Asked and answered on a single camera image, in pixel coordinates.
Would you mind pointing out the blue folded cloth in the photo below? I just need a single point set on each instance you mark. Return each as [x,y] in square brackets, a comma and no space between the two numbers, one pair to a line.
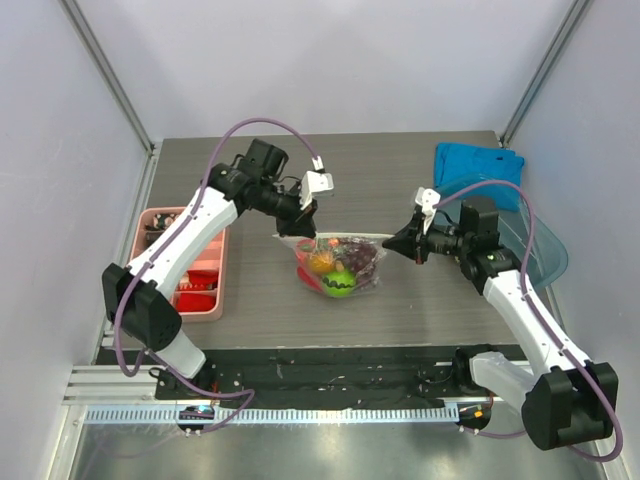
[457,166]

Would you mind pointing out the red toy teeth piece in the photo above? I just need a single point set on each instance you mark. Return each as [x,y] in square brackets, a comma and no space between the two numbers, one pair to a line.
[199,280]

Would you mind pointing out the pink compartment tray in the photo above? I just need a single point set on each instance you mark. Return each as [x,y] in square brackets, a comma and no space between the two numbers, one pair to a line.
[213,257]

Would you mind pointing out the dark purple grape bunch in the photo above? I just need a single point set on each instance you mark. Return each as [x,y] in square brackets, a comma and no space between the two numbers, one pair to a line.
[359,256]

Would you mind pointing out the green watermelon ball toy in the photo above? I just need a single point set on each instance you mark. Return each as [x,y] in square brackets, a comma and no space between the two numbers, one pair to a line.
[338,284]

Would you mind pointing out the red apple toy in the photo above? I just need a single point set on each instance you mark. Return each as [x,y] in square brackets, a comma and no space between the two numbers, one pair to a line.
[303,250]

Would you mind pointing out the blue transparent plastic container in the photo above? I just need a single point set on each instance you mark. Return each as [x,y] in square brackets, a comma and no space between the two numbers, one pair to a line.
[548,259]

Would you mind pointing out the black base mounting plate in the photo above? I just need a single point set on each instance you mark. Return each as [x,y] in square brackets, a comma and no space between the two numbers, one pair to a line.
[373,378]

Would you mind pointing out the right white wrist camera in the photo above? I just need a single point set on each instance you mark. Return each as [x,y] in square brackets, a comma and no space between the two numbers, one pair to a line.
[426,200]

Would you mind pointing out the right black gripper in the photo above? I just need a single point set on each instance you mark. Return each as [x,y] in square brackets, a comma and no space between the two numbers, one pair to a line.
[416,240]

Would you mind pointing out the right aluminium frame post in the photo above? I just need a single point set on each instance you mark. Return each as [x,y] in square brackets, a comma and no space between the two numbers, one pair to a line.
[569,25]

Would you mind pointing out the aluminium frame post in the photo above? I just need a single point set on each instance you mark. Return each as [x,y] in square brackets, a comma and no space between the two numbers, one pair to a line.
[569,25]
[100,60]

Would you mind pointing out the red toy in tray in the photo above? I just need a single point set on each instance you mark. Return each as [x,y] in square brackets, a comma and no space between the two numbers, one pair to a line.
[195,303]

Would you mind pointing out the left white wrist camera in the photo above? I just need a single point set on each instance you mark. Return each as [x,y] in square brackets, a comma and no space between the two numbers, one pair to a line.
[315,183]

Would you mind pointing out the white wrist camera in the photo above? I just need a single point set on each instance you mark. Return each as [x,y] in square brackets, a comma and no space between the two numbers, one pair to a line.
[315,183]
[426,200]

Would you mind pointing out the left aluminium frame post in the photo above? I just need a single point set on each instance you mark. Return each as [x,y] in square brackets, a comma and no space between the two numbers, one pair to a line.
[100,60]

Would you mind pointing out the white slotted cable duct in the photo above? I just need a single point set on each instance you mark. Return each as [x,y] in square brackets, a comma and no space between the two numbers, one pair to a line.
[197,414]

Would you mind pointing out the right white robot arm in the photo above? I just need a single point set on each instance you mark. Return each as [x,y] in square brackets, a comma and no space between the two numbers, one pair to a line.
[563,398]

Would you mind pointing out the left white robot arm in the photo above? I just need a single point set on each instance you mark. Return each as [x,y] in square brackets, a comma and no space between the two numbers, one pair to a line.
[138,296]

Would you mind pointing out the clear zip top bag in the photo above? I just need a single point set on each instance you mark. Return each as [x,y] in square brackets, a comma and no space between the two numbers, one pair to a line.
[290,242]

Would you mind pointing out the orange toy fruit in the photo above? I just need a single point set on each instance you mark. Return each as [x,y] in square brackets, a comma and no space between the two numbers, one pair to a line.
[321,263]

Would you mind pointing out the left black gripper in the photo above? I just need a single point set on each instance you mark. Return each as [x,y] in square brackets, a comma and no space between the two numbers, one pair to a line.
[299,221]

